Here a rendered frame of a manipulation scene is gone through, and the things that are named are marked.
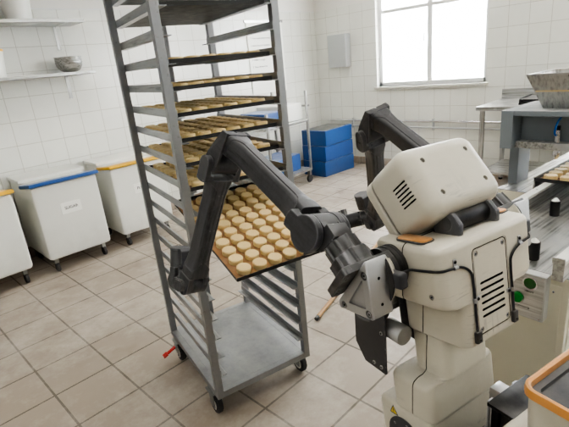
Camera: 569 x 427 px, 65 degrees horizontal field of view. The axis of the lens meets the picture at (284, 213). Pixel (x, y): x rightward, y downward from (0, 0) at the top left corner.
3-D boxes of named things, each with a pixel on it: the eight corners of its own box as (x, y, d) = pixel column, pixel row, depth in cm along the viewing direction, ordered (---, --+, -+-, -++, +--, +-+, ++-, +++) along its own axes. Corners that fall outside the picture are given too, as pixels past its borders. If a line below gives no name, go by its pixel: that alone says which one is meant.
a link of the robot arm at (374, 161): (363, 135, 136) (392, 123, 139) (353, 129, 141) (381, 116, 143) (371, 235, 164) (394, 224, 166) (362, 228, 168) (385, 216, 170)
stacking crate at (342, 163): (332, 164, 647) (331, 151, 640) (354, 167, 618) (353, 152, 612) (304, 174, 609) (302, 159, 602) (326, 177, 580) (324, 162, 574)
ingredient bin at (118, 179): (127, 249, 402) (108, 166, 377) (100, 235, 447) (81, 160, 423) (179, 231, 436) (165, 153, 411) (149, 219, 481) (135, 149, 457)
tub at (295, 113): (274, 119, 570) (273, 103, 564) (303, 119, 545) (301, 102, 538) (256, 124, 543) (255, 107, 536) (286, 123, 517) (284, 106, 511)
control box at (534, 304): (466, 291, 143) (468, 252, 139) (547, 318, 126) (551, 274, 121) (461, 296, 141) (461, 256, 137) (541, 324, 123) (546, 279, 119)
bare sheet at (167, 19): (264, 3, 164) (263, -2, 163) (158, 6, 145) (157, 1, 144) (203, 24, 213) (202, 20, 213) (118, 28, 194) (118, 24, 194)
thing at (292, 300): (300, 305, 202) (299, 299, 201) (295, 307, 201) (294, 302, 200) (238, 261, 255) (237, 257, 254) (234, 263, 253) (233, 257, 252)
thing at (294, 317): (301, 322, 205) (301, 317, 204) (296, 324, 204) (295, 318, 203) (240, 275, 257) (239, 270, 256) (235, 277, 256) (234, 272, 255)
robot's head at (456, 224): (506, 249, 87) (503, 199, 85) (466, 268, 82) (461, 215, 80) (474, 244, 94) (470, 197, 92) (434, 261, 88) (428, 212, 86)
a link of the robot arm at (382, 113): (354, 104, 134) (381, 92, 136) (354, 140, 144) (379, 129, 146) (460, 191, 105) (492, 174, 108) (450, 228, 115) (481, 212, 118)
